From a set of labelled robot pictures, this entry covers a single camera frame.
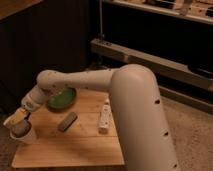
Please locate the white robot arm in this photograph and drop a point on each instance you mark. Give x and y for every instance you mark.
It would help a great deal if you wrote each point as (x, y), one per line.
(136, 106)

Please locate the thin metal pole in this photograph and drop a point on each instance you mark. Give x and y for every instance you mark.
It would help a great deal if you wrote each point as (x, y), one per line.
(101, 20)

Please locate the grey metal shelf frame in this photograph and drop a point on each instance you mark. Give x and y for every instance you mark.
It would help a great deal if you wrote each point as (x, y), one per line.
(176, 48)

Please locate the dark grey rectangular block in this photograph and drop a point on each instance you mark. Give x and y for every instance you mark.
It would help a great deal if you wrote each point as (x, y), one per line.
(67, 121)

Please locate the green ceramic bowl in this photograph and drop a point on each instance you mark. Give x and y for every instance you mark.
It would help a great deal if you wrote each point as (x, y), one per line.
(63, 99)

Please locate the white remote control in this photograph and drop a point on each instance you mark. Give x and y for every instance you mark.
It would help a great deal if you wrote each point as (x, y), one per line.
(104, 118)

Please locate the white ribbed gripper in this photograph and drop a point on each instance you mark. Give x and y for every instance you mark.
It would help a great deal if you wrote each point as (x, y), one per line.
(30, 104)

